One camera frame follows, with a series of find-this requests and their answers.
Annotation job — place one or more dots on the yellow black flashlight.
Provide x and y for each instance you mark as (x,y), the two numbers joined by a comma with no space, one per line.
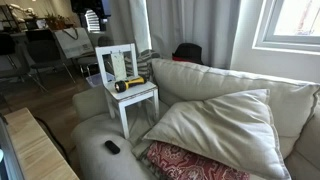
(123,85)

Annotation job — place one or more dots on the grey white patterned blanket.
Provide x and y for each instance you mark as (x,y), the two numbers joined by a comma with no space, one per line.
(144,64)

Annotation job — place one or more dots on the black hat red band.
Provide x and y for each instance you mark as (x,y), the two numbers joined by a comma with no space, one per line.
(188,52)

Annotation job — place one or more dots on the small white wooden chair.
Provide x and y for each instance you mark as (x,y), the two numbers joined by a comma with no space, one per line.
(131,90)

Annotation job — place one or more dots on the small black remote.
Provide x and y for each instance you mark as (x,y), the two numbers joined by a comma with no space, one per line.
(112,147)

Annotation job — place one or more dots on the red patterned cushion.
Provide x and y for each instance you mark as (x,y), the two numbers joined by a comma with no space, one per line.
(176,163)

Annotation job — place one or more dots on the grey curtain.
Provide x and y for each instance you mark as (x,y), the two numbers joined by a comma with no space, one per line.
(162,25)

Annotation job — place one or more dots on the beige fabric sofa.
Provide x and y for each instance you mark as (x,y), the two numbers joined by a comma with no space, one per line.
(294,105)

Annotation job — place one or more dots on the large beige pillow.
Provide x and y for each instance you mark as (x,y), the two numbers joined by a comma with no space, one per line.
(236,129)

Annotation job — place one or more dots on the white tote bag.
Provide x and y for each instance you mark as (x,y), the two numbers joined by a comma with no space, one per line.
(74,42)

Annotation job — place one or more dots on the black office chair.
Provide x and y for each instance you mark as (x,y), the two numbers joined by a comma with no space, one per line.
(44,51)

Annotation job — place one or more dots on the white window frame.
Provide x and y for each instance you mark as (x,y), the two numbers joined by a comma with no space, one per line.
(289,26)

